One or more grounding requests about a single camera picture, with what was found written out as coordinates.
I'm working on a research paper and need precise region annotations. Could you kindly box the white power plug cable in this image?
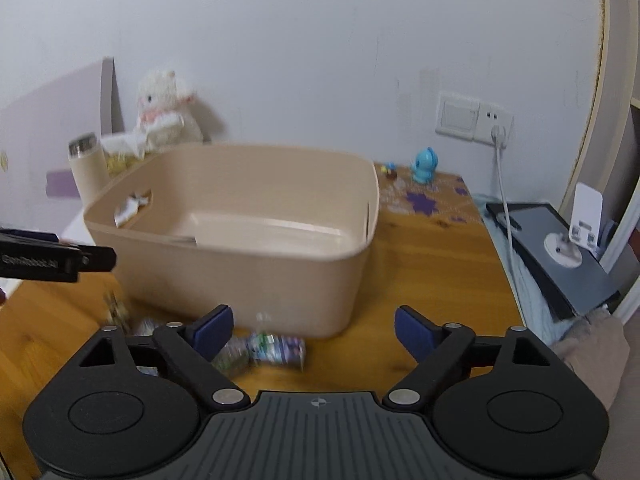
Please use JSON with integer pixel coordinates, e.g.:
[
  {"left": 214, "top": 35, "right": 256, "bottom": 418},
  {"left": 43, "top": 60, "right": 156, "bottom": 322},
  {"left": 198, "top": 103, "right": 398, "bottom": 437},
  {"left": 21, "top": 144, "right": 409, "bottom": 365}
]
[{"left": 490, "top": 125, "right": 523, "bottom": 311}]

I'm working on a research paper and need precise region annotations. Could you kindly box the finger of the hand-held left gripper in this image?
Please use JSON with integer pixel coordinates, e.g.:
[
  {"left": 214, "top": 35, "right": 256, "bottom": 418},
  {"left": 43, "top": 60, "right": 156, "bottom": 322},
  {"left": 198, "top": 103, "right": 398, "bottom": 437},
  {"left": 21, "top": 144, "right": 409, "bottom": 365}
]
[{"left": 0, "top": 228, "right": 117, "bottom": 283}]

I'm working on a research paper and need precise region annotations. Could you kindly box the pale purple headboard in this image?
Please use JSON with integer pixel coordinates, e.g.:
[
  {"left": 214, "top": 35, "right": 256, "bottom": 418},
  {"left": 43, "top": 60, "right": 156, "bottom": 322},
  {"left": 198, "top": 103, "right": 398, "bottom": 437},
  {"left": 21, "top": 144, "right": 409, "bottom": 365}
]
[{"left": 0, "top": 57, "right": 125, "bottom": 231}]

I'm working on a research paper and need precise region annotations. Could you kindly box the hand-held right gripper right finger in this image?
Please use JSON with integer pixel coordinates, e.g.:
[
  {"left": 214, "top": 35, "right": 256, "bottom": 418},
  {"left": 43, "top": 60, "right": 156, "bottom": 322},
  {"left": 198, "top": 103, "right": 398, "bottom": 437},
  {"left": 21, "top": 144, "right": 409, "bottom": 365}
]
[{"left": 383, "top": 305, "right": 571, "bottom": 408}]

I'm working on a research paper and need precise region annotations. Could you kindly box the beige cloth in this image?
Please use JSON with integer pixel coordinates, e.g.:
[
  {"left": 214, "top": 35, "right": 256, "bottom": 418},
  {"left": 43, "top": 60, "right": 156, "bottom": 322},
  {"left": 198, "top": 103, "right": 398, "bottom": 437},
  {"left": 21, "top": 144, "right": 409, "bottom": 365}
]
[{"left": 552, "top": 307, "right": 632, "bottom": 416}]

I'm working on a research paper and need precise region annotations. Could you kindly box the clear snack bag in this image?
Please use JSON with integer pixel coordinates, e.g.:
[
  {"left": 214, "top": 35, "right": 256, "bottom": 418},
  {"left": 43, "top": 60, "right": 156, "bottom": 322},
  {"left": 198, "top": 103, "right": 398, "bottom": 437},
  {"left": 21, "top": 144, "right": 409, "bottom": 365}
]
[{"left": 101, "top": 130, "right": 151, "bottom": 177}]

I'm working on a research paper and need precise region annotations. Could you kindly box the white wall switch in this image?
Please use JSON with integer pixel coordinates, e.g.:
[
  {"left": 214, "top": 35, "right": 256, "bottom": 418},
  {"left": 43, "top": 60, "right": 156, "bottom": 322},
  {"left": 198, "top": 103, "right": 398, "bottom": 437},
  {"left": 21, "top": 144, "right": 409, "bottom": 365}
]
[{"left": 435, "top": 91, "right": 481, "bottom": 140}]

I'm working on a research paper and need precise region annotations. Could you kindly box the small plastic drink bottle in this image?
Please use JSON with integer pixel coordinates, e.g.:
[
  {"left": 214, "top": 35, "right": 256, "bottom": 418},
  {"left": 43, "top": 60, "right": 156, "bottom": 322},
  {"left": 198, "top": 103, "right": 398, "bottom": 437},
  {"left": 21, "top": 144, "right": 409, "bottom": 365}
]
[{"left": 212, "top": 313, "right": 306, "bottom": 376}]

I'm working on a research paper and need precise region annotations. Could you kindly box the white wall socket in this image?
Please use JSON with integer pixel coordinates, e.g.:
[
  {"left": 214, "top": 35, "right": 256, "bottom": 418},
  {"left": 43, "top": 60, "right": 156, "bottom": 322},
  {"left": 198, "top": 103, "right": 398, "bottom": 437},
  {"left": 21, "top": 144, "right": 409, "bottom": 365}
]
[{"left": 472, "top": 101, "right": 514, "bottom": 146}]

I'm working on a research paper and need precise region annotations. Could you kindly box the white crumpled paper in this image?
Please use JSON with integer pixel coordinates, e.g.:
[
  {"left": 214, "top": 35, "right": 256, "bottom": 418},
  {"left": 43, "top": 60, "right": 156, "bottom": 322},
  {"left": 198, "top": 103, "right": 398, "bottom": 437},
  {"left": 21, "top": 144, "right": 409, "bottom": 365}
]
[{"left": 114, "top": 195, "right": 152, "bottom": 228}]

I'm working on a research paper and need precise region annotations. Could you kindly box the white plush toy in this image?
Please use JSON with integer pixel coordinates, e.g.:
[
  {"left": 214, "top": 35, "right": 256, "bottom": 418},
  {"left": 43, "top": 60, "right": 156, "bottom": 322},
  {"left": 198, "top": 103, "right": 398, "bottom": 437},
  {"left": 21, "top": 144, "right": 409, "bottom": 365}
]
[{"left": 135, "top": 69, "right": 205, "bottom": 152}]

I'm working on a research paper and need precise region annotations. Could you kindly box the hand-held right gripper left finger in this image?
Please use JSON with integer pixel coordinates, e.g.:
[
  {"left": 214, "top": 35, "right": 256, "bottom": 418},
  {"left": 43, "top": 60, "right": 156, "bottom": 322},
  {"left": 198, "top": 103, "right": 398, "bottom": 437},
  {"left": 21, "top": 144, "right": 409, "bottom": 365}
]
[{"left": 79, "top": 304, "right": 251, "bottom": 407}]

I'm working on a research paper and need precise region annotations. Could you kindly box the beige plastic storage bin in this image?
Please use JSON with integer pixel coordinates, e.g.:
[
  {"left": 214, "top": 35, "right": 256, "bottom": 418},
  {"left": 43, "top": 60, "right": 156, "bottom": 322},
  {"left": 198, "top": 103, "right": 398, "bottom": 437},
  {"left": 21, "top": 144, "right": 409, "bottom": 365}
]
[{"left": 83, "top": 142, "right": 381, "bottom": 339}]

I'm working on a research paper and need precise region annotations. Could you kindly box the blue toy figure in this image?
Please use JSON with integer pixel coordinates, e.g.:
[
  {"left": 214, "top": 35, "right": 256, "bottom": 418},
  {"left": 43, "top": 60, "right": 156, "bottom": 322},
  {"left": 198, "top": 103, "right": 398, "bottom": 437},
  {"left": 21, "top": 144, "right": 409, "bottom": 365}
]
[{"left": 411, "top": 147, "right": 437, "bottom": 186}]

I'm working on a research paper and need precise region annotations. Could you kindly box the white phone stand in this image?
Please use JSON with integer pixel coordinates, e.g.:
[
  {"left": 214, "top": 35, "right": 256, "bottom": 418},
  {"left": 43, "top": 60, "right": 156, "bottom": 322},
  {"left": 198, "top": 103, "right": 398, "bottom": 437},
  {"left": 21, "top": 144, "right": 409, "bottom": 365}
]
[{"left": 544, "top": 182, "right": 605, "bottom": 268}]

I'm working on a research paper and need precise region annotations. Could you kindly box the dark tablet device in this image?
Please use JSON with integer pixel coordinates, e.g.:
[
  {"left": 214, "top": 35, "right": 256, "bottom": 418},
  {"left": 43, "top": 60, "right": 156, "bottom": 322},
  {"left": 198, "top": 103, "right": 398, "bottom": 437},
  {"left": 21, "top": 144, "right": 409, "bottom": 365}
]
[{"left": 485, "top": 201, "right": 622, "bottom": 322}]

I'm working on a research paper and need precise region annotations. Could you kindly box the beige thermos bottle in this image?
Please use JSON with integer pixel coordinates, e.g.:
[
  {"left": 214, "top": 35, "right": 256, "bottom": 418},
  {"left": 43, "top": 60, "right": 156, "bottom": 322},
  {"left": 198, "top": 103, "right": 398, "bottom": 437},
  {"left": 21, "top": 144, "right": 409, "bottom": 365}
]
[{"left": 68, "top": 132, "right": 109, "bottom": 200}]

